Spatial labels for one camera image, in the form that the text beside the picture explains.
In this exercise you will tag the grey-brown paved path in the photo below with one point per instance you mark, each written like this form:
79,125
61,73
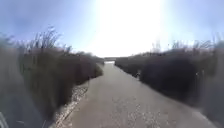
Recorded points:
123,100

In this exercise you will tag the pale gravel strip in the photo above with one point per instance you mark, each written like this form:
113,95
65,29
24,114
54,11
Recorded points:
71,101

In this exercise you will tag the tall dry bushes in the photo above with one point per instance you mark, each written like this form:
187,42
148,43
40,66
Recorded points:
50,76
173,73

